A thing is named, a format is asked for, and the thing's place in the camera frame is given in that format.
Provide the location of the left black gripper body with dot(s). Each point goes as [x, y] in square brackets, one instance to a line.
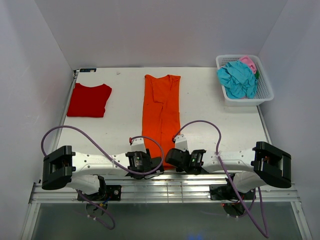
[144, 155]

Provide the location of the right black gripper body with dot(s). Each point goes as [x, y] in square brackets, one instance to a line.
[179, 169]

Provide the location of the orange t shirt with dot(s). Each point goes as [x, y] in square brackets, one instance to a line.
[161, 109]

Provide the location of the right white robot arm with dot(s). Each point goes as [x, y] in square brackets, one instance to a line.
[262, 165]

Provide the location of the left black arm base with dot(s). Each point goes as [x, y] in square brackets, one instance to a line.
[105, 192]

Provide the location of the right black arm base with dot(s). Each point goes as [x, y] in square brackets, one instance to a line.
[225, 192]

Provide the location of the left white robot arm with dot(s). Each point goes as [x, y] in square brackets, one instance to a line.
[67, 168]

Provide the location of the folded red t shirt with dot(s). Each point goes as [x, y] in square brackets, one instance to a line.
[88, 101]

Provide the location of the blue t shirt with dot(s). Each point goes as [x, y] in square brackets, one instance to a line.
[238, 80]

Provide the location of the white plastic basket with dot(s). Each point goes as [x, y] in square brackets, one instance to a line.
[264, 90]

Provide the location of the blue label sticker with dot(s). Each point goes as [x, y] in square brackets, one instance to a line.
[87, 70]

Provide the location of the green garment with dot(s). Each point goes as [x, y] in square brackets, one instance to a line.
[257, 75]

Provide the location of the pink t shirt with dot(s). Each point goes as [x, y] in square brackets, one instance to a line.
[249, 62]

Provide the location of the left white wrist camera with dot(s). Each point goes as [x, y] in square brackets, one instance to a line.
[137, 144]

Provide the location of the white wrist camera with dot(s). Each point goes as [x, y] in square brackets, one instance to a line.
[180, 142]
[137, 144]

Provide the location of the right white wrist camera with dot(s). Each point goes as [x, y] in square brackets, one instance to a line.
[180, 142]

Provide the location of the aluminium table frame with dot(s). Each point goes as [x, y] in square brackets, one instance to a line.
[200, 96]

